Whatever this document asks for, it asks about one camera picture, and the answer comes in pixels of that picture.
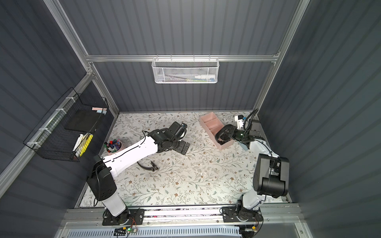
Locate pastel sticky notes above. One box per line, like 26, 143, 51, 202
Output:
92, 107, 108, 115

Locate white wire mesh basket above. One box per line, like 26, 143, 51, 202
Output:
151, 57, 220, 84

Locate yellow highlighter pack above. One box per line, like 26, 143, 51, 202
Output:
76, 133, 93, 157

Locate pink pen cup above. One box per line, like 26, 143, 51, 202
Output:
104, 139, 122, 154

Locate pink compartment storage tray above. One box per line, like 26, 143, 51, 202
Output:
199, 112, 234, 150

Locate black wire wall basket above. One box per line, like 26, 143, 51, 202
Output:
23, 89, 109, 162

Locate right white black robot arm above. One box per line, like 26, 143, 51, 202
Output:
228, 109, 289, 215

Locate white marker in basket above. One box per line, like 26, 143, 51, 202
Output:
73, 134, 84, 151

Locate short black leather belt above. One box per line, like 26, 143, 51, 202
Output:
137, 161, 159, 172

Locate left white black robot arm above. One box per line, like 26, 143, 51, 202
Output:
87, 122, 190, 217

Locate floral table mat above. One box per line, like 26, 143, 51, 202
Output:
110, 112, 257, 206

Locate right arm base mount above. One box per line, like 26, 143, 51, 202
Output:
219, 206, 264, 223

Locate long black leather belt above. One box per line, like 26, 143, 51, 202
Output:
215, 124, 237, 145

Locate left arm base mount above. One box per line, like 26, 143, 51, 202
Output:
102, 208, 145, 226

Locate beige blue eraser block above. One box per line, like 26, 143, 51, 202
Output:
239, 143, 250, 151

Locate black notebook in basket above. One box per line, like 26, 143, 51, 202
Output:
64, 110, 105, 133

